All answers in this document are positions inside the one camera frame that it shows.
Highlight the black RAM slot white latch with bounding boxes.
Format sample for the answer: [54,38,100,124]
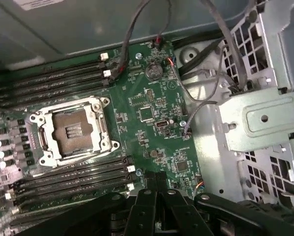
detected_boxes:
[0,53,109,82]
[4,164,136,199]
[0,69,112,98]
[10,182,135,218]

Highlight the small square black chip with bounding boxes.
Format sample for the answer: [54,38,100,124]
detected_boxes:
[176,161,188,173]

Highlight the green motherboard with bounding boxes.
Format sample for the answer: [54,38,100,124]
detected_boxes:
[0,40,206,236]

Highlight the grey metal PC case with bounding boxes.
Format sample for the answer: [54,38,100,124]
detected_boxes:
[0,0,294,236]

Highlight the silver CPU socket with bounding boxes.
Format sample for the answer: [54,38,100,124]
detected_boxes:
[29,96,120,169]

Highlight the perforated metal disk bay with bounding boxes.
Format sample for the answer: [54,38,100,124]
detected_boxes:
[217,0,294,216]

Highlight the round coin cell battery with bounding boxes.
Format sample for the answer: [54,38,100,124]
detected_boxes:
[145,62,164,82]

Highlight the grey power supply box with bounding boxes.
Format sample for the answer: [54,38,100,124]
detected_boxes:
[0,0,224,66]

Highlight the thin grey wire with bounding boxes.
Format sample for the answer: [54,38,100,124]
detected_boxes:
[173,45,230,138]

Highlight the thick black wire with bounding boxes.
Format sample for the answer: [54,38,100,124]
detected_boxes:
[173,29,224,79]

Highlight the long black wire bundle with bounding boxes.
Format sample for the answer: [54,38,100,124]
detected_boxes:
[109,0,154,83]

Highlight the black wire red plug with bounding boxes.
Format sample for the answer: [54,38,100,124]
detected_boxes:
[153,0,173,49]

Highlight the thick grey wire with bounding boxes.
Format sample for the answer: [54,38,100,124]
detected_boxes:
[201,0,249,92]

